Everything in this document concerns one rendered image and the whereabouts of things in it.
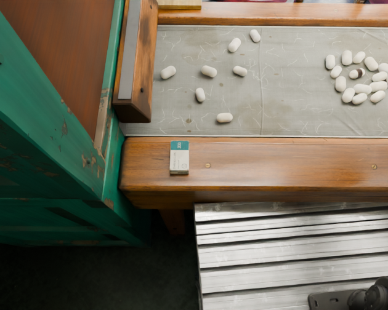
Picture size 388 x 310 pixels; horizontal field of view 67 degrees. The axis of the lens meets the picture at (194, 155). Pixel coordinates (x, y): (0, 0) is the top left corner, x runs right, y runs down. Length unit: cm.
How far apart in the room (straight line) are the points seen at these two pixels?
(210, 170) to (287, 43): 38
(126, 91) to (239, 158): 24
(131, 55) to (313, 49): 43
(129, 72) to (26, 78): 29
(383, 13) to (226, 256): 68
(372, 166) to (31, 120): 57
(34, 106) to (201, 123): 39
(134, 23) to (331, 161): 46
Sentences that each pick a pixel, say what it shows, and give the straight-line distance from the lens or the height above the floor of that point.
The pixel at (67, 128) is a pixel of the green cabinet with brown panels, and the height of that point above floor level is 100.
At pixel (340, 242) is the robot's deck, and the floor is 67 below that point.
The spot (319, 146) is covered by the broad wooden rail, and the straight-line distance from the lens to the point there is 62.
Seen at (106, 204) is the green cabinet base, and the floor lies 81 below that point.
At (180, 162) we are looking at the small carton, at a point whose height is 79.
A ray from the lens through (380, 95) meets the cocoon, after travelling 75.
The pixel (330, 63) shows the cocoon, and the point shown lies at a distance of 75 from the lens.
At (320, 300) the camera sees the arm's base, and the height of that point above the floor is 68.
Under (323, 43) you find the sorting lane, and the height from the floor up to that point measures 74.
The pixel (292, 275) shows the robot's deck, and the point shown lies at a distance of 65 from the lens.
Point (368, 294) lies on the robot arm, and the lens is 58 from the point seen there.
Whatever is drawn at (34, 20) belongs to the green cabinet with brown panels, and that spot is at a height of 107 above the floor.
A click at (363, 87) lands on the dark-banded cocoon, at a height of 76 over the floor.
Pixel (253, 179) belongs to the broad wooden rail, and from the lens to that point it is 56.
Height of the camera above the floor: 128
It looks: 68 degrees down
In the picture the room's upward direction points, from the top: 2 degrees clockwise
